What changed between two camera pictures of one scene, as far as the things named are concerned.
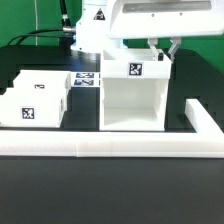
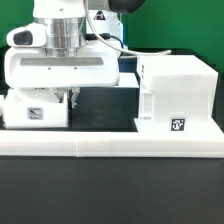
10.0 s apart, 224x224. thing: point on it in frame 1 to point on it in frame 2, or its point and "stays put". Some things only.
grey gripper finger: [176, 40] to [74, 95]
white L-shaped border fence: [206, 142] stays put
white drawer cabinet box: [134, 90] to [176, 95]
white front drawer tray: [33, 107] stays put
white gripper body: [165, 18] to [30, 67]
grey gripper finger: [153, 45] to [59, 93]
